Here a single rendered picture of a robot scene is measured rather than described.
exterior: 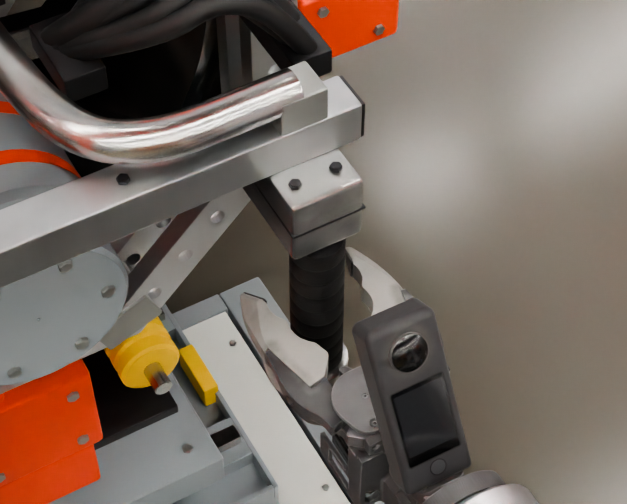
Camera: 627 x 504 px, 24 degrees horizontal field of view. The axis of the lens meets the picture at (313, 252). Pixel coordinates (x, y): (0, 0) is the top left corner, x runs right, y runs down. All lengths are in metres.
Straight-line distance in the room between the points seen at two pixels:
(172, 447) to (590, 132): 0.92
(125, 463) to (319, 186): 0.79
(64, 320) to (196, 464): 0.66
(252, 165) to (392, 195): 1.27
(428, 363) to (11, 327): 0.27
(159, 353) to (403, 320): 0.50
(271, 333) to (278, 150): 0.14
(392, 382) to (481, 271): 1.20
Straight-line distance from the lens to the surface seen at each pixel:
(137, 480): 1.60
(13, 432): 1.28
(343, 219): 0.89
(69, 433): 1.31
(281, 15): 0.88
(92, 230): 0.83
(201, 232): 1.20
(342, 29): 1.12
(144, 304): 1.23
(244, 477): 1.68
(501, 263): 2.06
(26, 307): 0.93
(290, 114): 0.84
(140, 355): 1.30
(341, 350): 1.00
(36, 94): 0.85
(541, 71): 2.32
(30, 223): 0.82
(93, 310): 0.96
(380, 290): 0.96
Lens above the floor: 1.60
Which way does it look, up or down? 51 degrees down
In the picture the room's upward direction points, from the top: straight up
